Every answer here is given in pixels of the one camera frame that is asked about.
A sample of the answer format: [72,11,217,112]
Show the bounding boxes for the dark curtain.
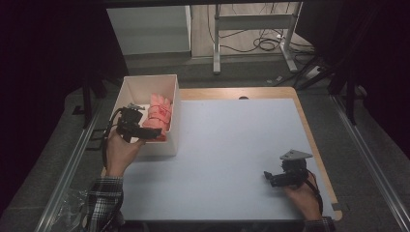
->
[294,0,410,160]
[0,0,130,216]

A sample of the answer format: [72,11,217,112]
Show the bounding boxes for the clear plastic bag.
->
[53,188,92,232]

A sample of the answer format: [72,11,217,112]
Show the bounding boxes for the dark right gripper cable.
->
[306,169,324,216]

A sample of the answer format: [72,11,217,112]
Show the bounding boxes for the black floor cables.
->
[206,2,318,55]

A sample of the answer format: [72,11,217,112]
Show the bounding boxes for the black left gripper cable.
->
[102,107,126,169]

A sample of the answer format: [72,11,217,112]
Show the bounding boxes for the aluminium rail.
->
[34,104,104,232]
[331,94,410,232]

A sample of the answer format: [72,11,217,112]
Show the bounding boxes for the white box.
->
[109,73,180,159]

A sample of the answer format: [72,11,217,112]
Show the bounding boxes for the grey metal desk frame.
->
[212,1,305,75]

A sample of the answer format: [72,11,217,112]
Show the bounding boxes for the white power strip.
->
[304,65,322,80]

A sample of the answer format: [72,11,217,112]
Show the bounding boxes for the orange knitted garment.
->
[141,93,174,143]

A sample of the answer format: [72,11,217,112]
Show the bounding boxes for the white cabinet panel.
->
[106,5,192,56]

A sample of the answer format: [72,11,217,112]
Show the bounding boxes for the black stand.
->
[295,52,360,128]
[72,75,108,131]

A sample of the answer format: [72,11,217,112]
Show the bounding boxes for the person's left hand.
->
[104,130,146,178]

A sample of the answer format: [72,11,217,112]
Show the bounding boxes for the person's right hand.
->
[282,180,322,222]

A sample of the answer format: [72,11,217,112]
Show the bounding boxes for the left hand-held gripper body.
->
[115,101,146,143]

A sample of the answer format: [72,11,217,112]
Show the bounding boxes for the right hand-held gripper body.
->
[278,149,314,188]

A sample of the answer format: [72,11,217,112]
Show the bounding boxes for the pale grey table mat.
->
[120,98,337,223]

